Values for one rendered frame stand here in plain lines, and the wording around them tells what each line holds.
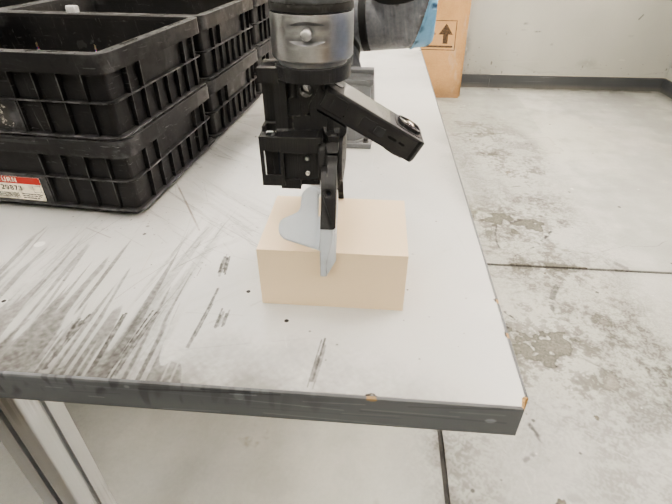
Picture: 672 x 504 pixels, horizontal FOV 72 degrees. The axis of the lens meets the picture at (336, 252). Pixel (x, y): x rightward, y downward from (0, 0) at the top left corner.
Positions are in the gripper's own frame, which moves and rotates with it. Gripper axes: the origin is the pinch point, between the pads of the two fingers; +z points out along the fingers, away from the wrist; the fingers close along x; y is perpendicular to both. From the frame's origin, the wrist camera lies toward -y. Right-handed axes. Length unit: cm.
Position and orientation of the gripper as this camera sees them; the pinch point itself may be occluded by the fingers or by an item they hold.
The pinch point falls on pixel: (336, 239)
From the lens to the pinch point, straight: 54.9
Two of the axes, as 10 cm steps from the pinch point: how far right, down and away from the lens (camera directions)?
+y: -10.0, -0.4, 0.7
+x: -0.8, 5.7, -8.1
